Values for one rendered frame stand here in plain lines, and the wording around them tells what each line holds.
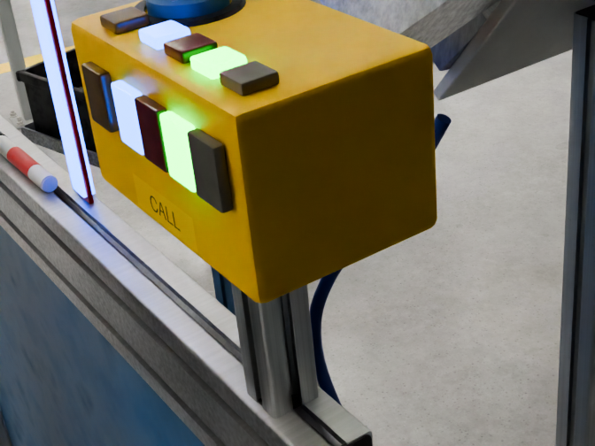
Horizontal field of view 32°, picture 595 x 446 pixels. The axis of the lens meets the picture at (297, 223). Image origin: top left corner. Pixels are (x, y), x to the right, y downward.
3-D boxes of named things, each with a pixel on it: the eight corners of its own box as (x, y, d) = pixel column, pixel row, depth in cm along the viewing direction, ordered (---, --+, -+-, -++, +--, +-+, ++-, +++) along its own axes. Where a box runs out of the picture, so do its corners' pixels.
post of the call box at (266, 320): (320, 397, 58) (299, 201, 51) (274, 420, 56) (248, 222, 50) (289, 371, 60) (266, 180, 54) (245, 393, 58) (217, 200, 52)
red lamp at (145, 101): (178, 170, 46) (167, 107, 44) (166, 174, 45) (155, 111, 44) (155, 154, 47) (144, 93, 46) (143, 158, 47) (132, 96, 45)
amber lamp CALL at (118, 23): (151, 26, 49) (149, 13, 49) (116, 35, 48) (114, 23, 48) (134, 17, 50) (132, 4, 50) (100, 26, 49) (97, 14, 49)
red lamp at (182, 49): (220, 54, 45) (218, 41, 45) (183, 65, 44) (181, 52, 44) (199, 43, 46) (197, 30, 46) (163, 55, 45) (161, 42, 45)
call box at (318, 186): (442, 253, 49) (436, 38, 43) (261, 339, 44) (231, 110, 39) (260, 145, 61) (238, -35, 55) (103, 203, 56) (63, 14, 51)
